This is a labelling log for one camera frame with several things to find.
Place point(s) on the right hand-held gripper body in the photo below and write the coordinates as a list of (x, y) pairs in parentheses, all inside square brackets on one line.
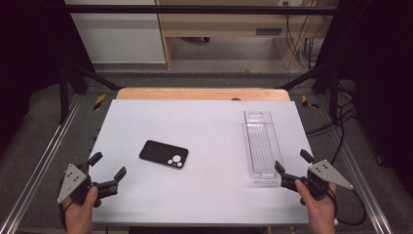
[(326, 172)]

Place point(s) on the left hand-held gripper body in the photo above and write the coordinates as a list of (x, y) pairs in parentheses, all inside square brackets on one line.
[(73, 182)]

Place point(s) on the clear plastic box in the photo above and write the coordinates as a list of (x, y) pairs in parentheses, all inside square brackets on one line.
[(261, 146)]

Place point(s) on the person's left hand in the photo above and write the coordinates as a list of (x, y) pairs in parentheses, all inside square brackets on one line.
[(79, 216)]

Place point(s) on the person's right hand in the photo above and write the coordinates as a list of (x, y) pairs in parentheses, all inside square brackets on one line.
[(319, 211)]

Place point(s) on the yellow black tape mark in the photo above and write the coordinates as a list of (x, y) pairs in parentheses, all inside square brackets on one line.
[(99, 101), (307, 102)]

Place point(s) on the white table cover sheet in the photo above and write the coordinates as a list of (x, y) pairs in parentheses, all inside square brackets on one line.
[(201, 191)]

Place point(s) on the wooden table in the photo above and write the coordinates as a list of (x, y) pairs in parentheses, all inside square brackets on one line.
[(195, 93)]

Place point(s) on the black curtain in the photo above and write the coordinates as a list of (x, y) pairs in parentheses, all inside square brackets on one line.
[(29, 48), (380, 65)]

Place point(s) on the white cabinet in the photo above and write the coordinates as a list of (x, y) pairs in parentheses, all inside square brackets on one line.
[(120, 39)]

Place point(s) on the grey desk label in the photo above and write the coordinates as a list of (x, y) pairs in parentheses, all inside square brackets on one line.
[(269, 31)]

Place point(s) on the light wooden desk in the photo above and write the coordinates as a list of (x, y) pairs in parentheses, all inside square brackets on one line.
[(227, 24)]

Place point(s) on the grey chair base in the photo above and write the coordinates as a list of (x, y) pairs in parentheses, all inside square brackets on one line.
[(196, 39)]

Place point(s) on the aluminium rail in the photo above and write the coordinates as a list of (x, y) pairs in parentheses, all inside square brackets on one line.
[(357, 175), (35, 169)]

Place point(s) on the black frame post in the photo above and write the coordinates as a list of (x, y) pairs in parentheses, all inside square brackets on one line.
[(64, 97), (334, 97)]

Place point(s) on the black diagonal frame strut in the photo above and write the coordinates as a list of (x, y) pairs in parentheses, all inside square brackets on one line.
[(97, 78), (302, 79)]

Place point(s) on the black horizontal frame bar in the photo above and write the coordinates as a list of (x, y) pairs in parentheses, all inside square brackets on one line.
[(195, 9)]

